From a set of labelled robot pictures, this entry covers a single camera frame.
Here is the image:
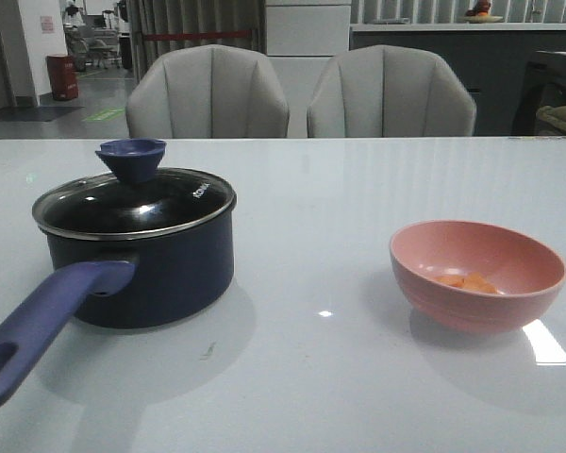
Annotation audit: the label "glass lid with blue knob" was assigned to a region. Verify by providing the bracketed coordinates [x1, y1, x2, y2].
[32, 139, 236, 241]

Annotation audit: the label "pink bowl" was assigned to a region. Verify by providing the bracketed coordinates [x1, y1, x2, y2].
[390, 220, 566, 334]

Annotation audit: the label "orange ham pieces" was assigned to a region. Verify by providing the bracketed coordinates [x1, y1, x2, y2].
[435, 273, 498, 294]

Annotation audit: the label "dark blue saucepan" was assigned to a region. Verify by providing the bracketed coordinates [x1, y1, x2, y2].
[0, 170, 238, 417]

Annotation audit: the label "left beige chair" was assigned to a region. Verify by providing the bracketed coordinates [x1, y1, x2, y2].
[125, 44, 290, 139]

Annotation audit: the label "beige chair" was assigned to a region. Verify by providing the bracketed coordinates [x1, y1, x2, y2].
[307, 45, 476, 138]
[125, 44, 290, 139]

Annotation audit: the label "right beige chair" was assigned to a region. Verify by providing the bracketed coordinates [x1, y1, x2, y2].
[307, 45, 476, 138]

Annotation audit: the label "red barrier belt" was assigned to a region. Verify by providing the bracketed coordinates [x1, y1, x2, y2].
[141, 29, 255, 42]

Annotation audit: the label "white cabinet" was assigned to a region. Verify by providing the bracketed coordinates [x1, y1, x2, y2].
[265, 0, 352, 57]

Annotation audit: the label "grey counter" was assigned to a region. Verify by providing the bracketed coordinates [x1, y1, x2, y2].
[350, 23, 566, 136]

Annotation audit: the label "red trash bin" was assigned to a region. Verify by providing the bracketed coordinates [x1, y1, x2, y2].
[46, 55, 78, 101]

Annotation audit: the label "fruit plate on counter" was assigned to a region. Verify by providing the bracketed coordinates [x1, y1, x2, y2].
[458, 0, 504, 24]

